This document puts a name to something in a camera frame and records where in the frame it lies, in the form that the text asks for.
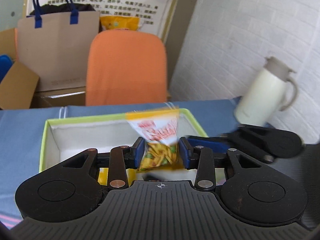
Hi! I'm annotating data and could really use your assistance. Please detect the brown paper bag blue handles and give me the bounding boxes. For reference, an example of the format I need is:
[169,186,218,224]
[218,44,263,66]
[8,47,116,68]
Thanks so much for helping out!
[17,0,100,92]

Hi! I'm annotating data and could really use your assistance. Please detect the yellow white fries snack packet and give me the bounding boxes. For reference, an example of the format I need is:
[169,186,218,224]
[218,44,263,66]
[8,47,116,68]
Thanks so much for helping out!
[125,107,183,172]

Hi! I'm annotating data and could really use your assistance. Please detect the orange chair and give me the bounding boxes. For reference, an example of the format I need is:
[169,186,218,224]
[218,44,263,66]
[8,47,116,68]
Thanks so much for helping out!
[85,29,167,106]

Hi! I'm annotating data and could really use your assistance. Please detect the yellow bag behind chair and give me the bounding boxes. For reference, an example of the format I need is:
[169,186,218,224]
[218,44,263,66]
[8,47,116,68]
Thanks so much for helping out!
[100,16,140,31]

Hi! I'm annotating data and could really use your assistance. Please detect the green cardboard snack box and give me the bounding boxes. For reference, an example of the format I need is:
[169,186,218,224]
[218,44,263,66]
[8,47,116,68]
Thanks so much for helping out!
[39,108,208,183]

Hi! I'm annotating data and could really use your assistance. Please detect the blue striped tablecloth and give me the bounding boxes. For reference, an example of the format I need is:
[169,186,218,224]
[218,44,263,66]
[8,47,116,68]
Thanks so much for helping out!
[0,97,240,229]

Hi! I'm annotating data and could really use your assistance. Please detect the white thermos jug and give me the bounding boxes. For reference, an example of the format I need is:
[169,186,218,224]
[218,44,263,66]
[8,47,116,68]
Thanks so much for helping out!
[234,56,299,126]

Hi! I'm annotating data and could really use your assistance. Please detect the open cardboard box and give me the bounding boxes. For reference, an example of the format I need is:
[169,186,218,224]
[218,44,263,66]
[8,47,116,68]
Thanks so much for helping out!
[1,28,86,110]

